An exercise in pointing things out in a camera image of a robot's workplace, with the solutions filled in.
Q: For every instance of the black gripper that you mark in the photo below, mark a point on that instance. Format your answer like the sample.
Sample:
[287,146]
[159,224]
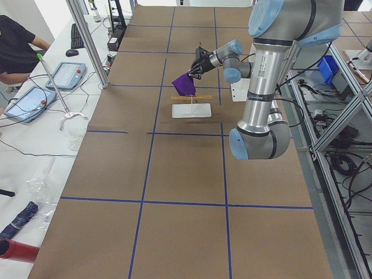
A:
[204,65]

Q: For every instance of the purple towel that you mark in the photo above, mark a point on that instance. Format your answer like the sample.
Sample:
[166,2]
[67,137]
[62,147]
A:
[184,85]

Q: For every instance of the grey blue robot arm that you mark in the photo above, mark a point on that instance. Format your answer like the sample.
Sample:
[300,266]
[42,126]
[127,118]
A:
[275,26]

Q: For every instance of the black keyboard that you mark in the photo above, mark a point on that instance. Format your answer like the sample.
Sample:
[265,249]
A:
[76,39]

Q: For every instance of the blue teach pendant tablet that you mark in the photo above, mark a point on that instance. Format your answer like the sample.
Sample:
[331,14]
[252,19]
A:
[68,74]
[28,107]

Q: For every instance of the black computer mouse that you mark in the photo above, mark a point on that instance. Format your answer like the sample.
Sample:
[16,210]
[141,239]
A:
[72,52]

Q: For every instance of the blue plastic bin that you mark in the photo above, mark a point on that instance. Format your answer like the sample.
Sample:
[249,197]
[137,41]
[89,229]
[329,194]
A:
[328,68]

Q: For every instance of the white cloth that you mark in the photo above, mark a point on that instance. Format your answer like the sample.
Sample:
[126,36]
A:
[75,131]

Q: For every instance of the grabber reacher tool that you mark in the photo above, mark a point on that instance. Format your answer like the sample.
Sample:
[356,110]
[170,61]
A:
[51,84]

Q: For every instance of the person in black shirt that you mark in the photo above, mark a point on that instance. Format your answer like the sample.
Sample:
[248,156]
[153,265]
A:
[18,59]

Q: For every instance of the clear plastic wrap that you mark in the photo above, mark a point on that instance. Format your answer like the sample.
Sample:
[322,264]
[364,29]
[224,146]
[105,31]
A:
[44,194]

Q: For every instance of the folded dark blue umbrella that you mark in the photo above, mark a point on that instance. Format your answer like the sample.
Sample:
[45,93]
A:
[19,221]

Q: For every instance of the red cylinder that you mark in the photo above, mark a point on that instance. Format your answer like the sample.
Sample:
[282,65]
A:
[18,251]

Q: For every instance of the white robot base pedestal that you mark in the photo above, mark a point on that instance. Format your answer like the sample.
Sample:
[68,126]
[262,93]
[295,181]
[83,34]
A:
[239,90]

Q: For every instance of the aluminium frame post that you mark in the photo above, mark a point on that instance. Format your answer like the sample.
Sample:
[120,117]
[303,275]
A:
[77,15]

